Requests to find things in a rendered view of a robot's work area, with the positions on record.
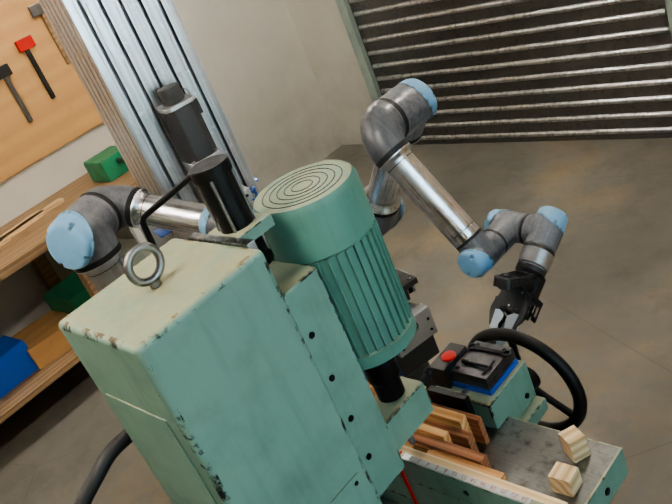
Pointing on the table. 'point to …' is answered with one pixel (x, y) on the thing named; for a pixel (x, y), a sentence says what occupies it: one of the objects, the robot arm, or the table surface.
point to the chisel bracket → (406, 411)
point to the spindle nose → (386, 381)
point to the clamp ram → (451, 398)
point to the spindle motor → (341, 254)
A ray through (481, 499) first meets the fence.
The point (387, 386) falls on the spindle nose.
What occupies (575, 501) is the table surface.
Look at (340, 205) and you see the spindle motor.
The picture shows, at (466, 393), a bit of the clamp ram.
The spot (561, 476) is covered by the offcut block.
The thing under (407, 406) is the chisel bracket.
